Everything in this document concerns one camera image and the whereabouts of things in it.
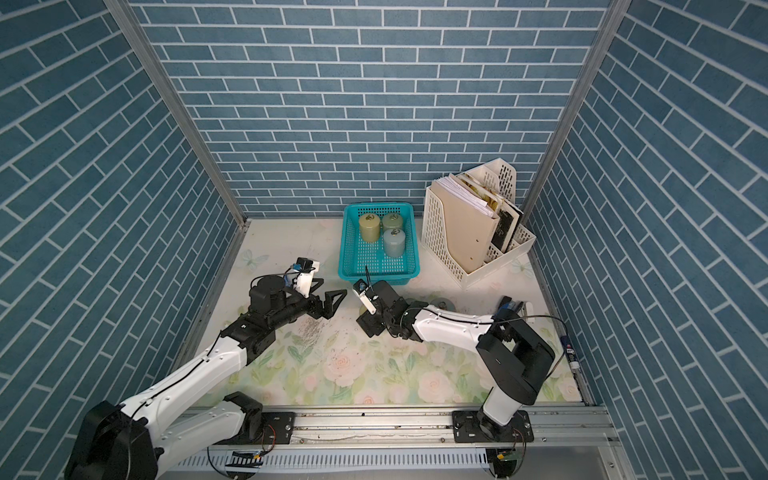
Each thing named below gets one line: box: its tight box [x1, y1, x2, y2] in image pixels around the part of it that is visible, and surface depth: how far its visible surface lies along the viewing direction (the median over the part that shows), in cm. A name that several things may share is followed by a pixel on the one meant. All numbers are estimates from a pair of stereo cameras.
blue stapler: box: [497, 296, 524, 313], surface depth 96 cm
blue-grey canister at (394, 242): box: [383, 228, 406, 257], surface depth 107 cm
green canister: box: [382, 213, 403, 228], surface depth 110 cm
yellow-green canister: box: [360, 213, 381, 242], surface depth 111 cm
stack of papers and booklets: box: [430, 172, 524, 273], surface depth 91 cm
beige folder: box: [430, 181, 500, 274], surface depth 89 cm
